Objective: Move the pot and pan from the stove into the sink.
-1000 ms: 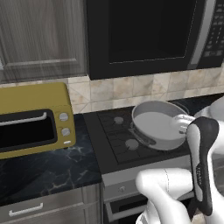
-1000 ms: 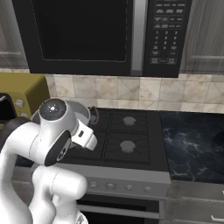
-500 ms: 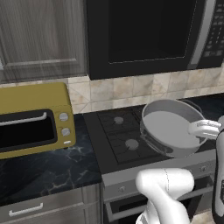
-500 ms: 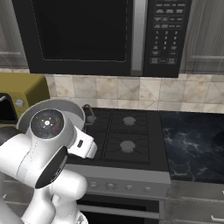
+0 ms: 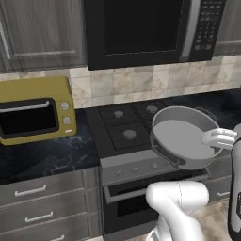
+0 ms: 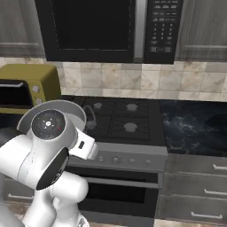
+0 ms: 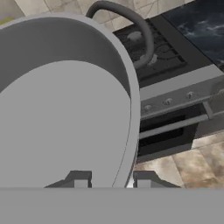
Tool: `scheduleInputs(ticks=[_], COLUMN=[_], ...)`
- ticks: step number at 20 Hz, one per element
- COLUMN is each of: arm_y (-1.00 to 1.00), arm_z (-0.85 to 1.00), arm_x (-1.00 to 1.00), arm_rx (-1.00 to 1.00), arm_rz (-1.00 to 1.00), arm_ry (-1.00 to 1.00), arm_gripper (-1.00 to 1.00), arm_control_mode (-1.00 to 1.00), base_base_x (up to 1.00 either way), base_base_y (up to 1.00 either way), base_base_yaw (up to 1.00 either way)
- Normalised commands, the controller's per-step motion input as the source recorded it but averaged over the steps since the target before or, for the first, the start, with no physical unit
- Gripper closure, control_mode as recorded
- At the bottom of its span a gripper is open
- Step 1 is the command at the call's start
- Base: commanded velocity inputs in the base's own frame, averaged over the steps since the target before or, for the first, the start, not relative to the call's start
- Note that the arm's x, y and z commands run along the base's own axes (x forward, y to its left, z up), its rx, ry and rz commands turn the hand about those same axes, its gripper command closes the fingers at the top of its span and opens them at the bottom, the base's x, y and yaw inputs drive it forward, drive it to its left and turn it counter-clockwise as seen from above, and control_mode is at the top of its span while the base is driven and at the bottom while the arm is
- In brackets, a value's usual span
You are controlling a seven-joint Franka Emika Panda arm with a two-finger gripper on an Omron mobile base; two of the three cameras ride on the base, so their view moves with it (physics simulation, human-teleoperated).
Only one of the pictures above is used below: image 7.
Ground black hob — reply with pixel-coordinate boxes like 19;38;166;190
112;14;215;89

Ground silver oven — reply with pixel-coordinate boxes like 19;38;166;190
136;64;224;165

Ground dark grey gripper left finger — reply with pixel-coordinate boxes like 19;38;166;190
44;170;93;188

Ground dark oven door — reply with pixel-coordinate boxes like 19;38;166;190
136;102;207;164

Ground yellow-green object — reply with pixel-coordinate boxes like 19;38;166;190
0;17;16;26

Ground silver oven door handle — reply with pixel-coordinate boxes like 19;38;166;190
138;100;215;140

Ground grey cupboard front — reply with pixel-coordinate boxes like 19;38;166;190
194;92;224;140

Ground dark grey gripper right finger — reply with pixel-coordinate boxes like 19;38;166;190
132;170;182;188

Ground grey pot with dark handle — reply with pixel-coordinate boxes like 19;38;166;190
0;0;155;188

